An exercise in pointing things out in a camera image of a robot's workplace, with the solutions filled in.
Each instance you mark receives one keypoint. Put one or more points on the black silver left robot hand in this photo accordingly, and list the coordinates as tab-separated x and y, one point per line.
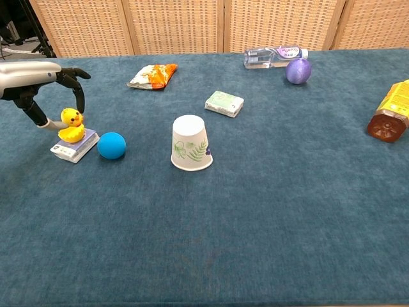
25	75

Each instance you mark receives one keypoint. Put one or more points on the yellow rubber duck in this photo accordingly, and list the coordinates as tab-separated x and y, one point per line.
72	117

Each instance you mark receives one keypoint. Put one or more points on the yellow scalloped cup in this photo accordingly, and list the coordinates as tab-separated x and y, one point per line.
72	137

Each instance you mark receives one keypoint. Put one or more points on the purple white tissue pack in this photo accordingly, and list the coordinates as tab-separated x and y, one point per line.
78	151

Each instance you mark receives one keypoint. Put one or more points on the green tissue pack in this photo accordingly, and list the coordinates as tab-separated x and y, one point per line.
223	103

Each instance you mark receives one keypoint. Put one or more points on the black tripod stand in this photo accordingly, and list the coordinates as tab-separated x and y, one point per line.
42	36

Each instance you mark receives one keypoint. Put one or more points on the blue foam ball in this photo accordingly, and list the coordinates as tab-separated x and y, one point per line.
111	146

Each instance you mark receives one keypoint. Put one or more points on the orange white snack bag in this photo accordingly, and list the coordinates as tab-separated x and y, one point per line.
153	76

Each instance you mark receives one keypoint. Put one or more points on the wicker folding screen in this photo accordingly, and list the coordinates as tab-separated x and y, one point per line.
175	25

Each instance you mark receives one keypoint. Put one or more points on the white floral paper cup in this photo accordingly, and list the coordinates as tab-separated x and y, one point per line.
191	140

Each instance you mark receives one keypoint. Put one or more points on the clear plastic water bottle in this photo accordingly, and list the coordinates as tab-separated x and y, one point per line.
265	57

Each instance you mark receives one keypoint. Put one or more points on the purple ribbed ball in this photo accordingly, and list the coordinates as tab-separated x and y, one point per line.
298	71

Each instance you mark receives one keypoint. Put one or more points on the teal table cloth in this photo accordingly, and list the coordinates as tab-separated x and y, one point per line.
255	224

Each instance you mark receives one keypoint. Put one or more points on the yellow label tea bottle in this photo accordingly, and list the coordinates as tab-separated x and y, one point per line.
388	121

